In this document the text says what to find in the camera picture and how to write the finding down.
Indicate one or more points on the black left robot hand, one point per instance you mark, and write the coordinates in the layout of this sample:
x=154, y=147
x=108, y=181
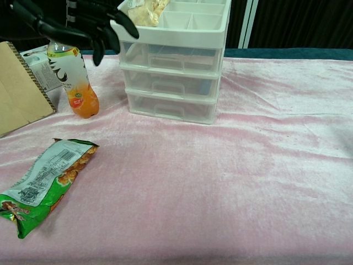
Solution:
x=69, y=31

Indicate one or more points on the clear drawer with divider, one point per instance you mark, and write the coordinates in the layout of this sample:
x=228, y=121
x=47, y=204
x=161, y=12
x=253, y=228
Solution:
x=171, y=55

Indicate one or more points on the white printed carton box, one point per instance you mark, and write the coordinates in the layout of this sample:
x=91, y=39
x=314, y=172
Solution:
x=41, y=71

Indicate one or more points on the orange juice bottle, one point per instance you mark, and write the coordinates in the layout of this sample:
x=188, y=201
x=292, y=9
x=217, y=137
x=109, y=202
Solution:
x=82, y=96

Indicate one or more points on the yellowish snack bag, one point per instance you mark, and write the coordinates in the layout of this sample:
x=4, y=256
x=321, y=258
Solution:
x=146, y=13

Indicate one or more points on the brown spiral notebook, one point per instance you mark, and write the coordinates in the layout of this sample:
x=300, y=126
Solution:
x=13, y=91

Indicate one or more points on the green snack bag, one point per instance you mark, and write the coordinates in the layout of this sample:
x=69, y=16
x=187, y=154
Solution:
x=41, y=179

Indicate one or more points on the pink velvet tablecloth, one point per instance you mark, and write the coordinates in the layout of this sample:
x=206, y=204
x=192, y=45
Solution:
x=207, y=179

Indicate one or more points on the black curtain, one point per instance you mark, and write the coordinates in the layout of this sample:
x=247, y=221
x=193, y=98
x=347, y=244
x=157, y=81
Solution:
x=303, y=22

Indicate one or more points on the white plastic drawer unit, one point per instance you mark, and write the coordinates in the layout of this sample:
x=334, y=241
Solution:
x=179, y=34

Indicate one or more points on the white vertical post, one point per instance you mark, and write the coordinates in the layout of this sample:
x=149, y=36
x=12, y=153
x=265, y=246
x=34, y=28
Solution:
x=246, y=25

